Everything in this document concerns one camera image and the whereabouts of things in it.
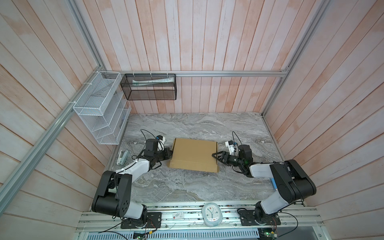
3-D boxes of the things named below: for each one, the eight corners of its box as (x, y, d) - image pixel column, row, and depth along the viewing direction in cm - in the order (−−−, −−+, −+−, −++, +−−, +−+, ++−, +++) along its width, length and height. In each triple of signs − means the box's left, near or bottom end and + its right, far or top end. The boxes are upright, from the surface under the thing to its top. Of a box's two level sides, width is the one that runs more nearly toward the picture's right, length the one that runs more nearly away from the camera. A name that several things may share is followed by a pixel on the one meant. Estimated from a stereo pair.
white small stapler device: (118, 164, 95) (116, 162, 93) (122, 152, 101) (120, 150, 98) (125, 164, 95) (123, 162, 93) (128, 152, 101) (127, 150, 98)
